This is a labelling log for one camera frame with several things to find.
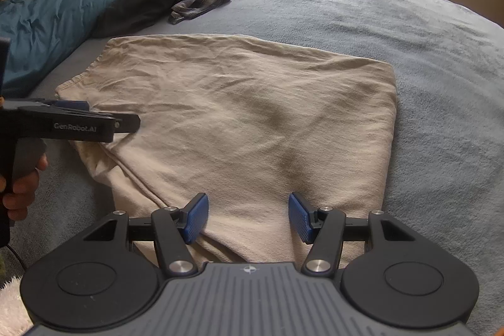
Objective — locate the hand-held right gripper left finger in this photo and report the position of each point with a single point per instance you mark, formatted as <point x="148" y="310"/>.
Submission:
<point x="197" y="218"/>

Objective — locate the black cloth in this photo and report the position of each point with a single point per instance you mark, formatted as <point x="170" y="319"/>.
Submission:
<point x="145" y="1"/>

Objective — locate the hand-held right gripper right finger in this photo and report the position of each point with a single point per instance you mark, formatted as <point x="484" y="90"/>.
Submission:
<point x="299" y="218"/>

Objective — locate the person's left hand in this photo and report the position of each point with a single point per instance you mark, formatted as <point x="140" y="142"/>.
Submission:
<point x="21" y="198"/>

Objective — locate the grey-blue fleece blanket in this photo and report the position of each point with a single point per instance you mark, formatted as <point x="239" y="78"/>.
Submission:
<point x="393" y="25"/>

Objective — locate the white fluffy rug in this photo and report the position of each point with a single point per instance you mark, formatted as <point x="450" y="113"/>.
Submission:
<point x="13" y="308"/>

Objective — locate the beige pants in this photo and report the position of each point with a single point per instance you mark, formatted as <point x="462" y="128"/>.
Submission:
<point x="244" y="111"/>

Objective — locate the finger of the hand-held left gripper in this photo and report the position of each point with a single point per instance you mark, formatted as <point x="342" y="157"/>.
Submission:
<point x="128" y="123"/>
<point x="71" y="105"/>

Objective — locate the teal pillow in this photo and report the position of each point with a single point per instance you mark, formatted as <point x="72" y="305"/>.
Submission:
<point x="51" y="17"/>

